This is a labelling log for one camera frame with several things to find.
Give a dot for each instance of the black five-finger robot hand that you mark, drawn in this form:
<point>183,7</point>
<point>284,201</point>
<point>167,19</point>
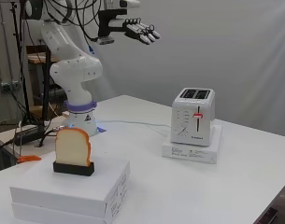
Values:
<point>117,23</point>

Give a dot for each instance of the toast slice with orange crust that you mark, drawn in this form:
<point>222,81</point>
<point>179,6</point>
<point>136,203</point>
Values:
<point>72,147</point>

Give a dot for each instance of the white seven-joint robot arm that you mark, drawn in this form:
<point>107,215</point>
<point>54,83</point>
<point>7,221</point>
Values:
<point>74,70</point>

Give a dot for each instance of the wooden shelf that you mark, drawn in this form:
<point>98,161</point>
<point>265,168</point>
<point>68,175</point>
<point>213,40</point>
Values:
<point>34,57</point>

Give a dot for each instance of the black stand pole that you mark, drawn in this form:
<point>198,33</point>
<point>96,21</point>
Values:
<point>46,93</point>

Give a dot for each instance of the black tripod stand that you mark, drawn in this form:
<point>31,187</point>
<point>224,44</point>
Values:
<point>23,77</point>

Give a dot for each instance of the white two-slot toaster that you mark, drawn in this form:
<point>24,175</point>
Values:
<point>192,123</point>

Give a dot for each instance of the black power box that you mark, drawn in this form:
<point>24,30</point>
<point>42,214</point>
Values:
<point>28,134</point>

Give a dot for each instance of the white flat box with print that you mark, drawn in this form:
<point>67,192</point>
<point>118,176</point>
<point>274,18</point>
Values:
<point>192,153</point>

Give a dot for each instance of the black block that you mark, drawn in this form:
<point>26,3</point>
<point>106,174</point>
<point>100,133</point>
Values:
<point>73,170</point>

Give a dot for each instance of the beige side table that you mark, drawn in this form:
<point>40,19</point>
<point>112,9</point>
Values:
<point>11,137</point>

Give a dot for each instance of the orange clamp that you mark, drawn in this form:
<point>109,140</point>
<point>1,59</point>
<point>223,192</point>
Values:
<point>28,159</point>

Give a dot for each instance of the large white flat box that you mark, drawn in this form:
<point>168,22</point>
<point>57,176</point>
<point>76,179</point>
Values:
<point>54,216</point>
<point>67,189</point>

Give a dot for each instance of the dark object at table edge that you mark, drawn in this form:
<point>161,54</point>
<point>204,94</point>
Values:
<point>268,215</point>

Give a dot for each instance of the grey wall socket box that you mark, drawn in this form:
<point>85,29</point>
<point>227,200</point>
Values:
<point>9,86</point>

